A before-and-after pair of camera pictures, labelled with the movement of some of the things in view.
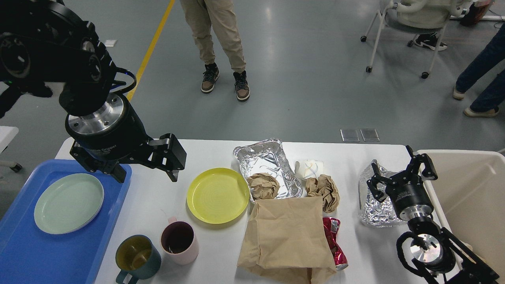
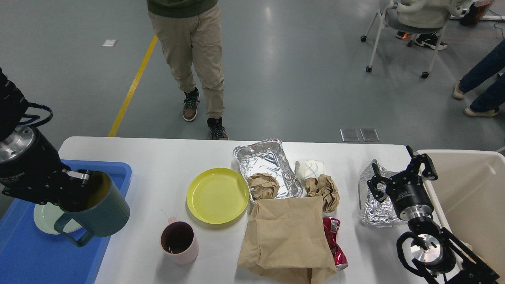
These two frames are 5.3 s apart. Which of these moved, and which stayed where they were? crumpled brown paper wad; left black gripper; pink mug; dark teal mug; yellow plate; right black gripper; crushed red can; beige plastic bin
Moved: dark teal mug; left black gripper
Stayed: beige plastic bin; pink mug; crushed red can; crumpled brown paper wad; yellow plate; right black gripper
